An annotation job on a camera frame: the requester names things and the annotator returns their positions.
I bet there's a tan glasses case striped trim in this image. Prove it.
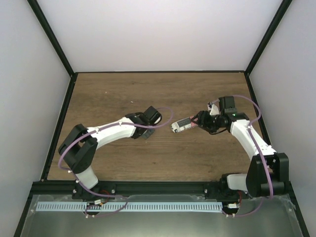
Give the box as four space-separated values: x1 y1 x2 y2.
170 116 198 133

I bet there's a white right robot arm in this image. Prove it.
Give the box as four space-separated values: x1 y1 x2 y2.
191 111 289 199

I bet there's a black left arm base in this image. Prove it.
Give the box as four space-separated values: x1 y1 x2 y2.
69 181 118 200

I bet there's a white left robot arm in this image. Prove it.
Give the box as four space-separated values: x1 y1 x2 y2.
58 111 161 199

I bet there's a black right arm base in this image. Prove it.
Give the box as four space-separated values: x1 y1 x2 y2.
203 173 239 201

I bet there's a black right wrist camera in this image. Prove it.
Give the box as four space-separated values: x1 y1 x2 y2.
207 96 237 116

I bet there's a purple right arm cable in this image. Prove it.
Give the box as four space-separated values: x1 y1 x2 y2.
212 95 275 217

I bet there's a light blue slotted cable duct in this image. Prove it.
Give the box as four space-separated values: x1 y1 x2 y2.
36 201 223 213

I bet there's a black aluminium frame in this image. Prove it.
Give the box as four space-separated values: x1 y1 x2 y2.
14 0 311 237

